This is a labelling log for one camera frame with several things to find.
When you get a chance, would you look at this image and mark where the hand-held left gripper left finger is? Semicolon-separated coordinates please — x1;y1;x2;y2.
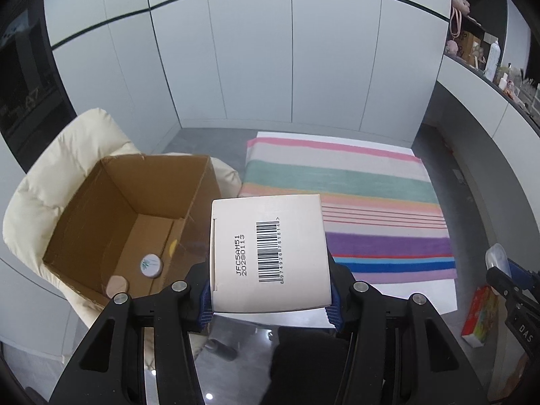
48;262;214;405

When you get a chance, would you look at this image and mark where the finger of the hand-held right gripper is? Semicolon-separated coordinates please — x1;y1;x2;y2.
486;267;520;301
507;259;540;294

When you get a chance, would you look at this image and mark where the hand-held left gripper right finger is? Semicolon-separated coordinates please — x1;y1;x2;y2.
324;255;492;405

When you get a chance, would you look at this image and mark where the white round jar green print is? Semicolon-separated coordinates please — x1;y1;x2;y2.
140;253;163;278

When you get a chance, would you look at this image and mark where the small cream carton with barcode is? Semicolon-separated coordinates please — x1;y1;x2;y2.
210;194;332;315

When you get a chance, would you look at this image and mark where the beige patterned powder puff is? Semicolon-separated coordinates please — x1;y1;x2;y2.
105;275;128;298

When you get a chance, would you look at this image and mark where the red printed packet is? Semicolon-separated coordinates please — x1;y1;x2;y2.
461;286;500;348

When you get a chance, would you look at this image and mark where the striped colourful towel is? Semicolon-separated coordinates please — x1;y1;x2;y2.
238;137;457;284

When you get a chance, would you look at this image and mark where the cream padded chair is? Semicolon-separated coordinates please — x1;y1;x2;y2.
2;108;242;368

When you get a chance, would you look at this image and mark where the tall white spray bottle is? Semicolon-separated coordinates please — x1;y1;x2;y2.
485;40;502;81

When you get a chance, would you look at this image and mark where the brown cardboard shelf box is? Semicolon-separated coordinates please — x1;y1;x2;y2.
458;31;482;62

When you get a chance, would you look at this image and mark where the dark glass cabinet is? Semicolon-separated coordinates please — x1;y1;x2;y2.
0;29;79;173

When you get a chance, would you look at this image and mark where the pink plush bag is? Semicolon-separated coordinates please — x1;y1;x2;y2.
451;0;471;36

